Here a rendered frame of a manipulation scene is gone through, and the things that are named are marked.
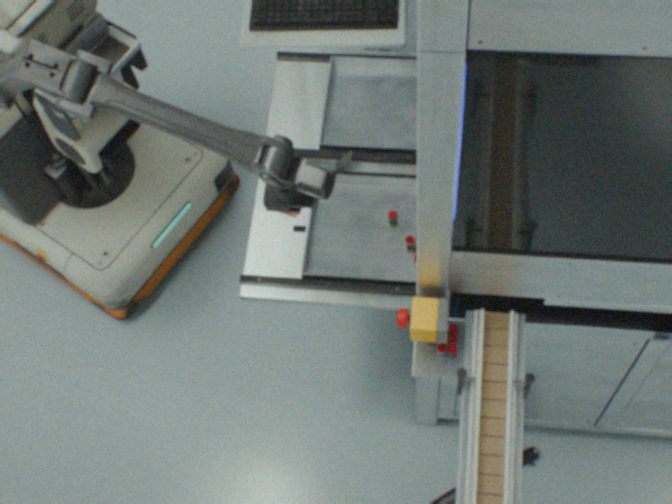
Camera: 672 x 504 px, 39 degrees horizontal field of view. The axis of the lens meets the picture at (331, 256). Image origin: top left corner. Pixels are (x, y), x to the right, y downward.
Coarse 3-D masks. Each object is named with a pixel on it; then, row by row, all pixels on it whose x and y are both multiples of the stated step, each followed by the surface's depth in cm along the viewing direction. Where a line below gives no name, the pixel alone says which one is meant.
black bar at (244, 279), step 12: (240, 276) 212; (252, 276) 211; (264, 276) 211; (300, 288) 211; (312, 288) 210; (324, 288) 210; (336, 288) 209; (348, 288) 208; (360, 288) 208; (372, 288) 208; (384, 288) 208; (396, 288) 208; (408, 288) 207
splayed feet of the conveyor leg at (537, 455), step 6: (522, 450) 273; (528, 450) 272; (534, 450) 272; (540, 450) 278; (522, 456) 269; (528, 456) 270; (534, 456) 271; (540, 456) 277; (522, 462) 269; (528, 462) 270; (534, 462) 276; (540, 462) 276; (456, 486) 265; (450, 492) 263; (438, 498) 264; (444, 498) 263; (450, 498) 262
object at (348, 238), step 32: (352, 192) 221; (384, 192) 220; (416, 192) 219; (320, 224) 218; (352, 224) 217; (384, 224) 217; (416, 224) 216; (320, 256) 214; (352, 256) 214; (384, 256) 213; (448, 288) 207
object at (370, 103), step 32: (352, 64) 236; (384, 64) 235; (416, 64) 233; (352, 96) 233; (384, 96) 232; (416, 96) 231; (320, 128) 225; (352, 128) 229; (384, 128) 228; (416, 128) 227
